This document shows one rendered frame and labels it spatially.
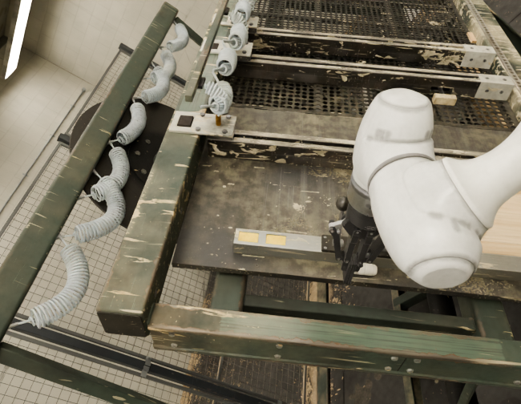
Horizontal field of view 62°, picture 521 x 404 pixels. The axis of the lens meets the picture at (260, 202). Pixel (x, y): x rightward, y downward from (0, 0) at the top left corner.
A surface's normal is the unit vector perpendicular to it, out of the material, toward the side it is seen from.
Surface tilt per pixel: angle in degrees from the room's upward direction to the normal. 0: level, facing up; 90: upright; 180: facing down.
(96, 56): 90
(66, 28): 90
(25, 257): 90
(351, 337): 59
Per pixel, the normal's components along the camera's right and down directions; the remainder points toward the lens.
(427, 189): -0.57, -0.51
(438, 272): 0.00, 0.82
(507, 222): 0.04, -0.69
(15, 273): 0.54, -0.54
